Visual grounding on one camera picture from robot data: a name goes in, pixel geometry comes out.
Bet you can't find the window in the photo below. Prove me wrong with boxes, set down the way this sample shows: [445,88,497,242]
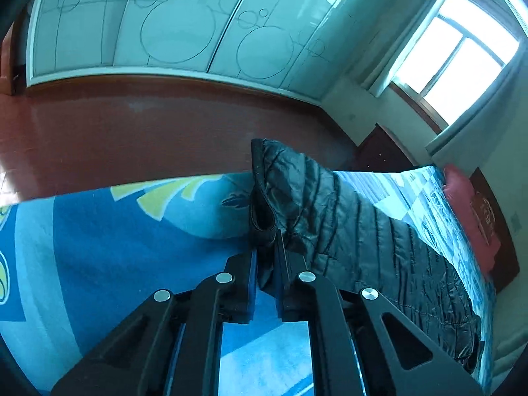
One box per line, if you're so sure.
[390,0,520,126]

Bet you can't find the white circle-pattern sliding wardrobe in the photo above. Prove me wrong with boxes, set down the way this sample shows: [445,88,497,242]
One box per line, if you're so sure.
[27,0,409,106]

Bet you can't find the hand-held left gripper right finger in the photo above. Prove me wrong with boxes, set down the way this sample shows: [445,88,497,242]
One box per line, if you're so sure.
[274,229,485,396]

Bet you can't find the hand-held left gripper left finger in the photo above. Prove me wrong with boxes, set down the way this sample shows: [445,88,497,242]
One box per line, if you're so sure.
[49,249,259,396]

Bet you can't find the dark wooden headboard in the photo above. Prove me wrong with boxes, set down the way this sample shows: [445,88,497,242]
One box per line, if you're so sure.
[470,167,521,293]

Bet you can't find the blue leaf-print bed sheet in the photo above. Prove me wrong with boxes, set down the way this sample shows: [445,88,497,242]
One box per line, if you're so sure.
[0,165,498,396]

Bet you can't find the brown wooden door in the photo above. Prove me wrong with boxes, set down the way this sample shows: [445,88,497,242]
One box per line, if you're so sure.
[0,20,27,95]

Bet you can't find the red pillow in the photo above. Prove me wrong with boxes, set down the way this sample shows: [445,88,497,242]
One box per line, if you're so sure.
[443,164,502,275]

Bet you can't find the white curtain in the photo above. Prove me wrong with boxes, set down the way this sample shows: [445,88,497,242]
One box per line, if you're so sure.
[363,0,458,97]
[425,49,528,157]

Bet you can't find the black puffer jacket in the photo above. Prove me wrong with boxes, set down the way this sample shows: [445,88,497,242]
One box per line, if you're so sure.
[247,138,485,374]

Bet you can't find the dark wooden nightstand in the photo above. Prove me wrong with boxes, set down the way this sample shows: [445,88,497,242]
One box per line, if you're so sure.
[355,124,421,174]

